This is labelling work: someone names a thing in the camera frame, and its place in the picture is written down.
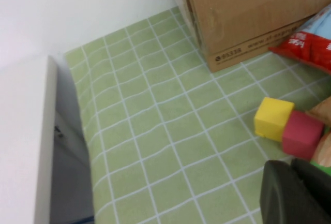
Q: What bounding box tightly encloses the green checked tablecloth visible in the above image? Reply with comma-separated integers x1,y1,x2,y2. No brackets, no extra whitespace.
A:
64,5,331,224

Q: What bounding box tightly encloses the red shrimp stick snack bag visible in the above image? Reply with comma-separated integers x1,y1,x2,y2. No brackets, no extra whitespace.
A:
267,3,331,74

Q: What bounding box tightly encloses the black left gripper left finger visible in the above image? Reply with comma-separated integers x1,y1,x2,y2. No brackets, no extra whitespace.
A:
260,159,331,224

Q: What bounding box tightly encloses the white side table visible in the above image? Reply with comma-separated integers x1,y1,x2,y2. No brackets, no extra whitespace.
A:
0,54,94,224

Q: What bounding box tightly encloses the yellow foam cube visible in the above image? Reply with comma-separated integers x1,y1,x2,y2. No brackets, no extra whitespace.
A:
253,97,295,142

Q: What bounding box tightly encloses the cardboard box with printed number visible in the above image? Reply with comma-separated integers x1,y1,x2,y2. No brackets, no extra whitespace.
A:
169,0,331,73

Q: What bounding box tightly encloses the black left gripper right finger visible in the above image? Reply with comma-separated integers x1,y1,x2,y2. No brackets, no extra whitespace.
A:
290,158,331,217

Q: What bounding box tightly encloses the pink foam cube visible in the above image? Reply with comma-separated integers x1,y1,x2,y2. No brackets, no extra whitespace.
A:
281,110,325,161

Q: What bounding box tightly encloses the green Lays chips bag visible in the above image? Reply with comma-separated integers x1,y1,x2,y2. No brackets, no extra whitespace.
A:
309,131,331,176

